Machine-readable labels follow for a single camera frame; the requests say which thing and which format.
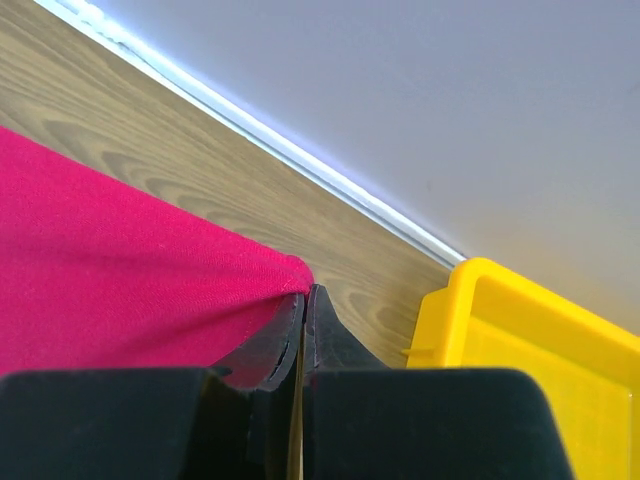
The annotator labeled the yellow plastic bin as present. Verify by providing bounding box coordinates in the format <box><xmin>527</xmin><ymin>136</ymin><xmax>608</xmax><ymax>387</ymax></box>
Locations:
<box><xmin>404</xmin><ymin>258</ymin><xmax>639</xmax><ymax>479</ymax></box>

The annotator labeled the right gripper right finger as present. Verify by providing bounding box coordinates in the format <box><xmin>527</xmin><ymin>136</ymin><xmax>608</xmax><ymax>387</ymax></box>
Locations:
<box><xmin>302</xmin><ymin>285</ymin><xmax>574</xmax><ymax>479</ymax></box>

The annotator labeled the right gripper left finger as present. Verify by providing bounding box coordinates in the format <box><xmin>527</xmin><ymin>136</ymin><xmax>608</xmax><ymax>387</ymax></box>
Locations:
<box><xmin>1</xmin><ymin>295</ymin><xmax>305</xmax><ymax>479</ymax></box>

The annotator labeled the red polo t shirt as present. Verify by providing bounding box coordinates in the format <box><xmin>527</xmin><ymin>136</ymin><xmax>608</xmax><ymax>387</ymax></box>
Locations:
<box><xmin>1</xmin><ymin>129</ymin><xmax>313</xmax><ymax>374</ymax></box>

